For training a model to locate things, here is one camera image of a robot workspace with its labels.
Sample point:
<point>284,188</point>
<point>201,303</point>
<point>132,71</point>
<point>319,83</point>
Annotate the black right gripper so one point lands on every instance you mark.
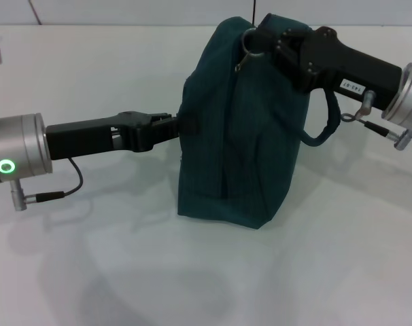
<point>345,64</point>

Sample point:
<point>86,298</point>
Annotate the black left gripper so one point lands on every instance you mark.
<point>97,134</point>

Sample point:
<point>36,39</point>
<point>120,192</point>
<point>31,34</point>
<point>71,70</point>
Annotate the dark teal insulated lunch bag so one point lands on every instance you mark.
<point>240,136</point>

